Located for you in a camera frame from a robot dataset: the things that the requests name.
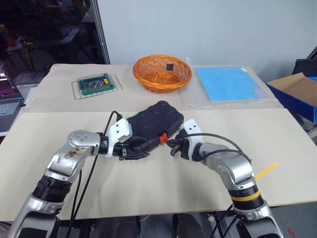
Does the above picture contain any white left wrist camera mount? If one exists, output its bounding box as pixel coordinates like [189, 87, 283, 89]
[105, 119, 133, 159]

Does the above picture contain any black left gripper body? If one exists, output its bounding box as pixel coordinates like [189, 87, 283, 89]
[112, 141, 132, 162]

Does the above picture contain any dark rounded shape under table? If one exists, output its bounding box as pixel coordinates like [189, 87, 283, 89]
[177, 213, 211, 238]

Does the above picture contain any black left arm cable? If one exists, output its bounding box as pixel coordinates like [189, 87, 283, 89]
[66, 111, 123, 234]

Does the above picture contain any open laptop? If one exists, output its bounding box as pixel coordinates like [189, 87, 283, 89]
[0, 61, 26, 136]

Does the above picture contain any blue sheet in plastic bag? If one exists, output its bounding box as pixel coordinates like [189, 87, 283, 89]
[185, 58, 279, 109]

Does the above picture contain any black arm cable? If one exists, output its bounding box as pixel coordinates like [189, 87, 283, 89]
[66, 111, 123, 234]
[176, 132, 254, 166]

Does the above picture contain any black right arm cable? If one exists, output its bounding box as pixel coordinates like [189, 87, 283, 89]
[176, 132, 254, 166]

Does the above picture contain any black hard case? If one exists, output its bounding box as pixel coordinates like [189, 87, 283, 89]
[118, 100, 185, 156]

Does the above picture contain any green circuit board in tray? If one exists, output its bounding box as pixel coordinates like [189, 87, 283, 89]
[71, 73, 124, 101]

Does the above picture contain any orange wicker basket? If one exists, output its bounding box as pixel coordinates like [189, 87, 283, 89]
[133, 54, 193, 94]

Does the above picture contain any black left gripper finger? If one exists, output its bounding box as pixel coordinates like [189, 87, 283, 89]
[128, 141, 153, 151]
[122, 153, 151, 162]

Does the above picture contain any yellow tape strip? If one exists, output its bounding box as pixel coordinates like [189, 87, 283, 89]
[255, 162, 279, 180]

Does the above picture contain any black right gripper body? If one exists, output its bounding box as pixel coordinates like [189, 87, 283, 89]
[176, 133, 192, 160]

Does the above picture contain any aluminium frame post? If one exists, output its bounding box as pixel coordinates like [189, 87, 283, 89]
[90, 0, 111, 65]

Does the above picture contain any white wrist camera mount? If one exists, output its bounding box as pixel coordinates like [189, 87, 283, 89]
[182, 119, 205, 161]
[105, 119, 133, 159]

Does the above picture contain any green screwdriver bit case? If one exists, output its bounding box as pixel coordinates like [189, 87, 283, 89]
[77, 72, 116, 96]

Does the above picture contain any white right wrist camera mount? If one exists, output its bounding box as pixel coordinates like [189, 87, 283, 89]
[182, 119, 205, 161]

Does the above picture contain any blue cardboard box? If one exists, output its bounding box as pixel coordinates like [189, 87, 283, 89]
[266, 72, 317, 123]

